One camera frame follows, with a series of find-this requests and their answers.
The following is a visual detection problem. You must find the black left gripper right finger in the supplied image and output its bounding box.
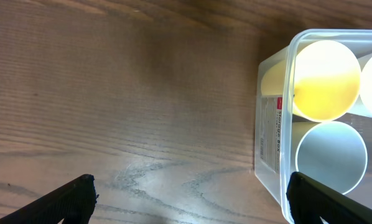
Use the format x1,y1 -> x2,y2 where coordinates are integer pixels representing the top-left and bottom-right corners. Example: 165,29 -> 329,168
286,172 -> 372,224

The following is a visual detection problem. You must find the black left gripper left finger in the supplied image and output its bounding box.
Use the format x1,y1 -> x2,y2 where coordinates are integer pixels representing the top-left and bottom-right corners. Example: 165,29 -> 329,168
0,174 -> 98,224

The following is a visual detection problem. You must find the grey paper cup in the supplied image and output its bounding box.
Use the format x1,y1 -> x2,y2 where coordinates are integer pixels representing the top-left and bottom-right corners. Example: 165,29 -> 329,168
290,121 -> 368,195

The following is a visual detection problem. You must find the clear plastic storage container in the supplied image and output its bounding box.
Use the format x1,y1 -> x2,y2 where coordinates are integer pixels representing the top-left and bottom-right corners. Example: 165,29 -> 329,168
254,29 -> 372,223

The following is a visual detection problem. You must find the yellow paper cup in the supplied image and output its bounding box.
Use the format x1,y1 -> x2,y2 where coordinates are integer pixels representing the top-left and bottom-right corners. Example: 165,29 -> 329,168
260,40 -> 361,122

